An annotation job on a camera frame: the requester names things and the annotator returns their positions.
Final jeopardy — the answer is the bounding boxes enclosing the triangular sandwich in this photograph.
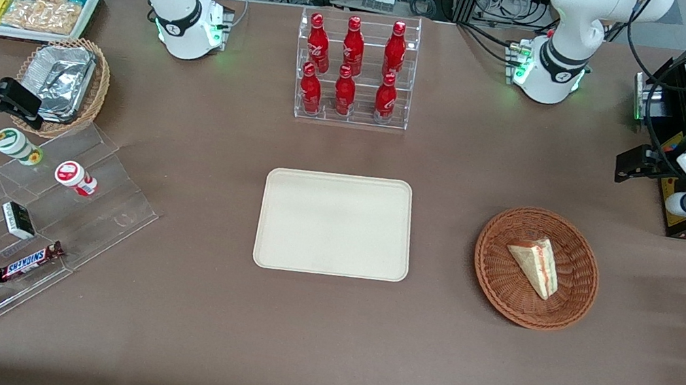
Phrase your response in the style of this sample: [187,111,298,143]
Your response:
[498,231,566,303]

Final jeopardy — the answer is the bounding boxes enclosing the light wicker basket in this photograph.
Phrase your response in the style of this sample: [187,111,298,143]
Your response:
[6,28,117,147]

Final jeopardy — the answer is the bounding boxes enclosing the brown wicker basket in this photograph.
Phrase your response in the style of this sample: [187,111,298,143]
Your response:
[464,199,610,340]

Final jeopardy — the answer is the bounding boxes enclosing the cream plastic tray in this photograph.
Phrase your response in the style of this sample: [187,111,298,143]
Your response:
[250,158,424,292]

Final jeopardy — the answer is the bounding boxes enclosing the green lid yogurt cup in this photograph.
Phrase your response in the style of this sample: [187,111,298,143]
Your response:
[0,125,48,169]

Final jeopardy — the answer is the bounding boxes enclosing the aluminium foil containers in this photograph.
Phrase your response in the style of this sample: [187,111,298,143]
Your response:
[18,38,100,129]

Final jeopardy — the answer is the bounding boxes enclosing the large clear cracker bag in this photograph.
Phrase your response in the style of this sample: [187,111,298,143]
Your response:
[0,0,84,39]

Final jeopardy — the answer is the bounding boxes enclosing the red lid yogurt cup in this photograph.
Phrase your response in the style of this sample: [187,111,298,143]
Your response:
[51,158,102,199]

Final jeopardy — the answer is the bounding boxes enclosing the small black box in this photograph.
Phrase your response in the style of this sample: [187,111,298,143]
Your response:
[0,199,41,243]

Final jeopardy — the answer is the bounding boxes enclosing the clear acrylic stepped display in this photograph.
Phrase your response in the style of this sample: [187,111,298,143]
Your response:
[0,107,173,375]

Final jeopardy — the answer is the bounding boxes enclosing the snickers chocolate bar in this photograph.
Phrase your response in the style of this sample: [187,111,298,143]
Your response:
[0,232,68,294]

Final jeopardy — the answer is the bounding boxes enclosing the red cola bottle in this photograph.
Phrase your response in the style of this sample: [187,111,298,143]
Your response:
[330,64,361,118]
[371,70,402,126]
[338,14,371,78]
[295,62,328,116]
[380,19,411,80]
[302,12,338,74]

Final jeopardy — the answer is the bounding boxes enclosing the clear acrylic bottle rack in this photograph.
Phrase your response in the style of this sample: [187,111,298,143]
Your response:
[284,0,426,136]

